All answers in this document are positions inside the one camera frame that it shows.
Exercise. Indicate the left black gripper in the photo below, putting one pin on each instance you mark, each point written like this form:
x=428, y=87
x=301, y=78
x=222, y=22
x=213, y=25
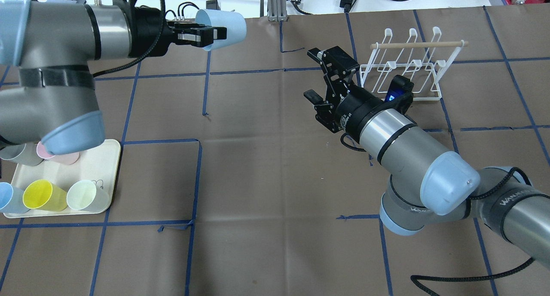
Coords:
x=148, y=33

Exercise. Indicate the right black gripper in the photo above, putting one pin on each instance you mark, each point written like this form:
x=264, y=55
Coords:
x=353, y=112

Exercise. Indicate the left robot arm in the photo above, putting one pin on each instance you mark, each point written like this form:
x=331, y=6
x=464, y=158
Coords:
x=52, y=45

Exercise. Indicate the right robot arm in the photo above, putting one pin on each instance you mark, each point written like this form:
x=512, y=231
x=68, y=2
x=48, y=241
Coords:
x=428, y=182

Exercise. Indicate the pink cup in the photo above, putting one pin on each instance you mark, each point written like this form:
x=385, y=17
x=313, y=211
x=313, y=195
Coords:
x=65, y=159

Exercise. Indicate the cream white cup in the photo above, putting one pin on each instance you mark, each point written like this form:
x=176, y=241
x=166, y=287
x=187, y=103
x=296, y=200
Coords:
x=86, y=195

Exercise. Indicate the grey cup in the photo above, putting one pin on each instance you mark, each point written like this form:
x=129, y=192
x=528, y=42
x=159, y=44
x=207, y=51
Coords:
x=24, y=154

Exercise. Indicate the yellow cup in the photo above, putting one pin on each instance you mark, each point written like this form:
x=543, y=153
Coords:
x=44, y=195

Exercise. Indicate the cream serving tray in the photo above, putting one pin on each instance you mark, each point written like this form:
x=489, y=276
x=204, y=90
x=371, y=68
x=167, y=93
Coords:
x=99, y=164

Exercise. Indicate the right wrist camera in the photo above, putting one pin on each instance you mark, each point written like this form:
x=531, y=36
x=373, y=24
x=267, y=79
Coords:
x=400, y=89

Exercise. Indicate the aluminium frame post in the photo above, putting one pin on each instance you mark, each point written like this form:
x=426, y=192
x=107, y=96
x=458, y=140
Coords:
x=277, y=10

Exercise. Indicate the white wire cup rack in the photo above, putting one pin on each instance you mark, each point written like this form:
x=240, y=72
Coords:
x=423, y=63

